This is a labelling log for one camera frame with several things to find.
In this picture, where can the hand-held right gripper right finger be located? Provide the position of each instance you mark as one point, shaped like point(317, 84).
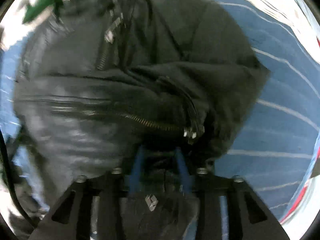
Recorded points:
point(182, 172)

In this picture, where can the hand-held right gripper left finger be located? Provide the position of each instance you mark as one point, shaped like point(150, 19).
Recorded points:
point(136, 170)

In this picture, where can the black zippered jacket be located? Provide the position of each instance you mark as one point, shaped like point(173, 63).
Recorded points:
point(140, 80)

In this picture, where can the blue striped bed sheet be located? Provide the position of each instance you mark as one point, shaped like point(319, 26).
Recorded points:
point(280, 130)

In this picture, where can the green blurred object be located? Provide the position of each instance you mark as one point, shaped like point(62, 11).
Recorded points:
point(43, 1)

